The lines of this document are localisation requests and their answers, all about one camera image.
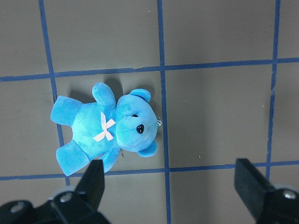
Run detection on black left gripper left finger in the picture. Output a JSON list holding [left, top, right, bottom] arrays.
[[0, 160, 110, 224]]

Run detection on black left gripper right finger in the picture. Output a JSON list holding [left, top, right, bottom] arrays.
[[234, 158, 299, 224]]

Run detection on blue plush teddy bear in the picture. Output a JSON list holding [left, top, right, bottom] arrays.
[[50, 83, 159, 176]]

